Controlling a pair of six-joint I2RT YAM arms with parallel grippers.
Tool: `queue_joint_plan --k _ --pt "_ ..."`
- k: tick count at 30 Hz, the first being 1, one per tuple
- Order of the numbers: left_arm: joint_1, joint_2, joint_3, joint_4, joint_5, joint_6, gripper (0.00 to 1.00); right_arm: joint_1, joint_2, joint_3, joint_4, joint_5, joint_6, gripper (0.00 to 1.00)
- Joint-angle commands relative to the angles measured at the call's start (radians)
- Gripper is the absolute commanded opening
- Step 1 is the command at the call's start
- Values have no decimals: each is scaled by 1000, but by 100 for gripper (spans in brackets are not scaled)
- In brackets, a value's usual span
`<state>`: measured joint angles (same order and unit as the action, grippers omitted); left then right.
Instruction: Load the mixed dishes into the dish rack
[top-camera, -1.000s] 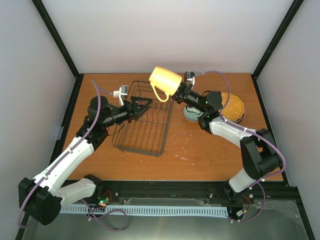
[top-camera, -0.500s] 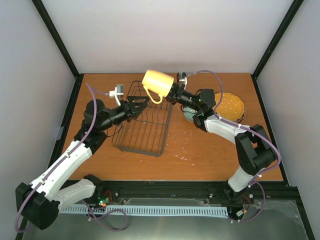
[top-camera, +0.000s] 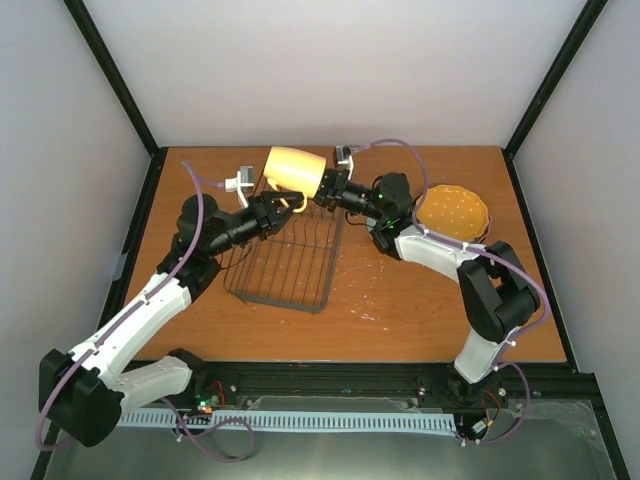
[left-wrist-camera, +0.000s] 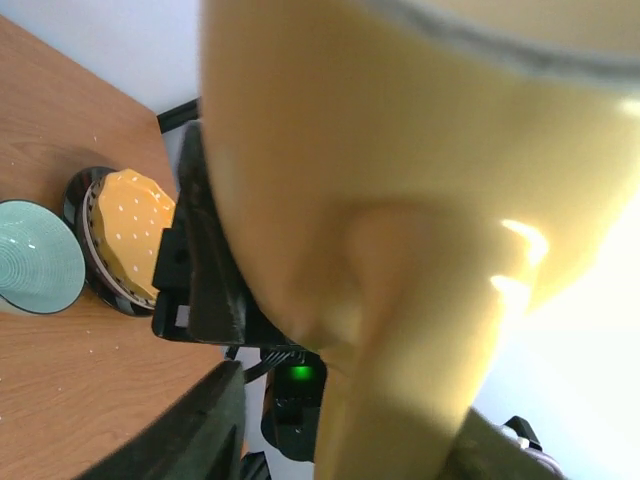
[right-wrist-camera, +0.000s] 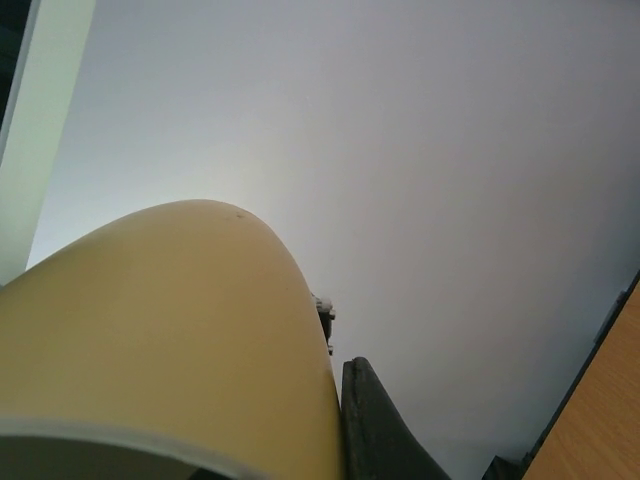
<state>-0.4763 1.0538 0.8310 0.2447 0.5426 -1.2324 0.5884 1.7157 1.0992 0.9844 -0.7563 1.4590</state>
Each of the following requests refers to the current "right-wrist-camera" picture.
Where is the yellow ceramic mug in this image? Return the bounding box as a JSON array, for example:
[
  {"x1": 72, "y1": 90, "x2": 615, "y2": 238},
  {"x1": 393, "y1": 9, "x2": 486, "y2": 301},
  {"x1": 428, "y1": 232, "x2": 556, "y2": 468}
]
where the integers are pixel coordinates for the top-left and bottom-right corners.
[{"x1": 1, "y1": 200, "x2": 346, "y2": 479}]

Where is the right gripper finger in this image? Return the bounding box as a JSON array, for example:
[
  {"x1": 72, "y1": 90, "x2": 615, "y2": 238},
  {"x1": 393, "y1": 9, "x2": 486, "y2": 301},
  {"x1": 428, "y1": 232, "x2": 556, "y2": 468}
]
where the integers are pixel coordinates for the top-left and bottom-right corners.
[{"x1": 341, "y1": 357, "x2": 449, "y2": 479}]

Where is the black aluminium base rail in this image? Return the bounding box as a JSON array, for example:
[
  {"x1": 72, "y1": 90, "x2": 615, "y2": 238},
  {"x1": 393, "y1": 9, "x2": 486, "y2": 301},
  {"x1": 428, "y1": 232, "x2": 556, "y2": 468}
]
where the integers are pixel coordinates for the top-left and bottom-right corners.
[{"x1": 483, "y1": 277, "x2": 639, "y2": 479}]

